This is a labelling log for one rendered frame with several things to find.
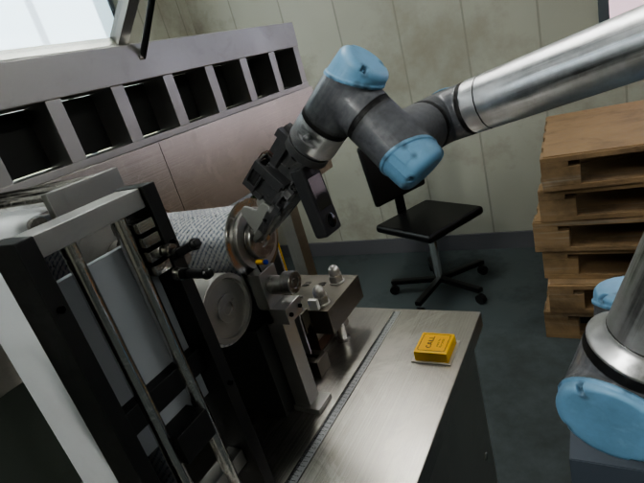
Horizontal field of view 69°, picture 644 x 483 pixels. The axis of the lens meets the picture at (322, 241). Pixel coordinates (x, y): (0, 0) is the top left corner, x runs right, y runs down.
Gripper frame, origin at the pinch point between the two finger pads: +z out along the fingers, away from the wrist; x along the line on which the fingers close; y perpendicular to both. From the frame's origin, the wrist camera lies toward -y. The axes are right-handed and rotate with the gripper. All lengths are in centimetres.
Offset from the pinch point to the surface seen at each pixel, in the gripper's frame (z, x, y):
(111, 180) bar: -10.8, 22.7, 15.1
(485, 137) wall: 41, -254, -26
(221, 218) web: 2.5, 1.1, 8.1
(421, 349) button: 7.8, -15.3, -36.8
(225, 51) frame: 7, -52, 50
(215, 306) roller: 7.5, 12.1, -2.4
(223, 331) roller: 10.6, 12.3, -6.0
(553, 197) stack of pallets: 10, -152, -61
